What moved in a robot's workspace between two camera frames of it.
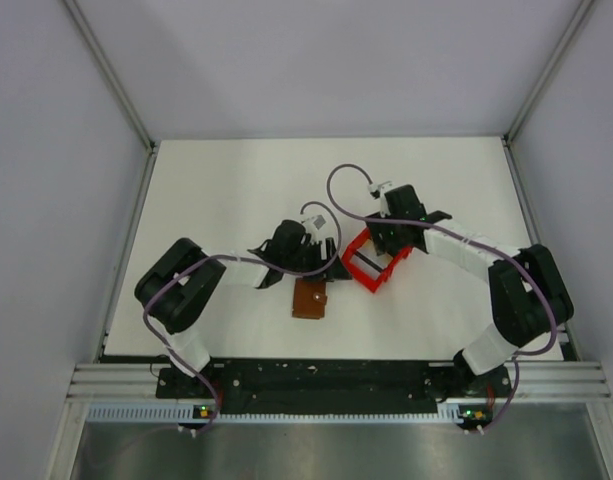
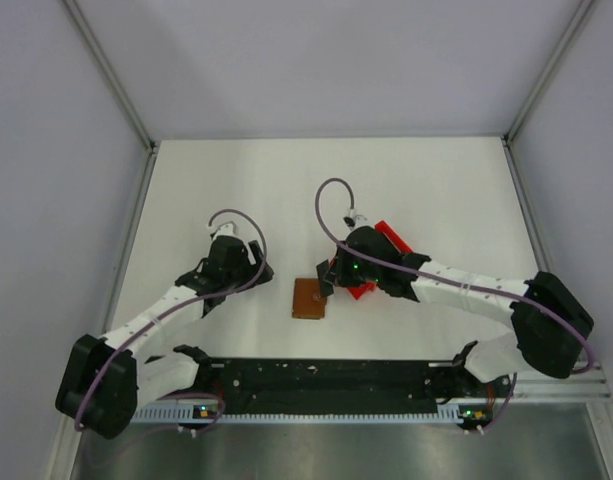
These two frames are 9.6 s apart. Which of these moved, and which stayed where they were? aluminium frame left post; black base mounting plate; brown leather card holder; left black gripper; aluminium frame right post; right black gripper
Moved: left black gripper; right black gripper
Stayed: aluminium frame right post; black base mounting plate; brown leather card holder; aluminium frame left post
